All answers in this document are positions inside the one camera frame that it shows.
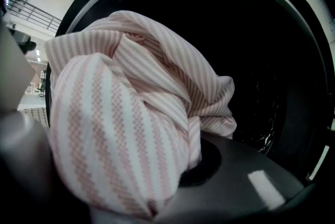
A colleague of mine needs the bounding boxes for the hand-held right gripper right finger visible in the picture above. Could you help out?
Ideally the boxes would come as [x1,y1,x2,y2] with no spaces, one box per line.
[156,131,312,224]

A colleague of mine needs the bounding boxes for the black metal railing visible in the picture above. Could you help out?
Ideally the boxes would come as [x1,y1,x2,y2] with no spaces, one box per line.
[3,0,62,34]

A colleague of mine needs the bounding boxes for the black washing machine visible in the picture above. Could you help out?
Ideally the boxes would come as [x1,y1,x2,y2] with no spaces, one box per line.
[44,0,335,192]

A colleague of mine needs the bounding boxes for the pink striped clothes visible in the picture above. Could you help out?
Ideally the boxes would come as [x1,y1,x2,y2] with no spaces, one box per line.
[44,10,238,219]

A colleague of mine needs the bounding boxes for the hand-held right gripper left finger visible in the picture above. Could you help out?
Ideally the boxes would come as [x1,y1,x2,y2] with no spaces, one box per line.
[0,20,92,224]

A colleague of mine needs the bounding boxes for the white laundry basket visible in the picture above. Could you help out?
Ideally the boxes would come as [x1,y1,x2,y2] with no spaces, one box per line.
[17,105,51,128]

